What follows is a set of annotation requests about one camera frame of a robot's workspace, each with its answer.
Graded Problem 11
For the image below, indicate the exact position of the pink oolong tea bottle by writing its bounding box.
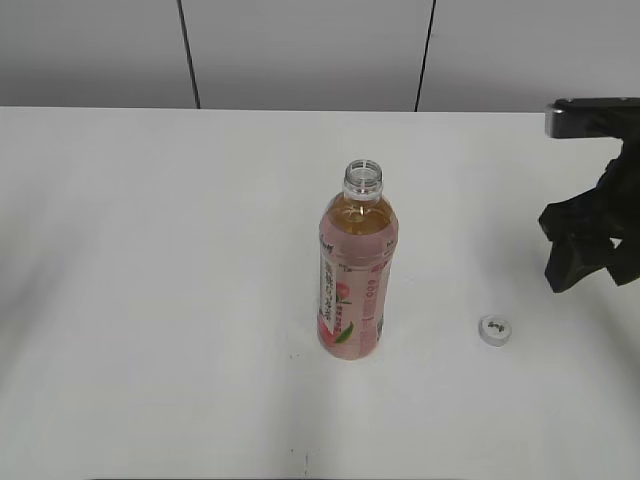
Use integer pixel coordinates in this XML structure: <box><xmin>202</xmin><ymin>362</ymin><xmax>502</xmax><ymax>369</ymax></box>
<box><xmin>317</xmin><ymin>159</ymin><xmax>399</xmax><ymax>360</ymax></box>

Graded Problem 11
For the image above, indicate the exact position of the white bottle cap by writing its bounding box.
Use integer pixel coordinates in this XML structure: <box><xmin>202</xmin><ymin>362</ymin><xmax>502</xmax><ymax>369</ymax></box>
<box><xmin>478</xmin><ymin>315</ymin><xmax>512</xmax><ymax>347</ymax></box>

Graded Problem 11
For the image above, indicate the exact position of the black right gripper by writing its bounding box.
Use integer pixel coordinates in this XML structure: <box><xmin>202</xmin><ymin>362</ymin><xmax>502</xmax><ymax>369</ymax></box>
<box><xmin>538</xmin><ymin>154</ymin><xmax>639</xmax><ymax>293</ymax></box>

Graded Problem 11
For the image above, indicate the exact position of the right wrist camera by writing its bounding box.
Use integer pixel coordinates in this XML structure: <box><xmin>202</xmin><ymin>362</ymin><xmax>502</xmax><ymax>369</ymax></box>
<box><xmin>545</xmin><ymin>97</ymin><xmax>639</xmax><ymax>140</ymax></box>

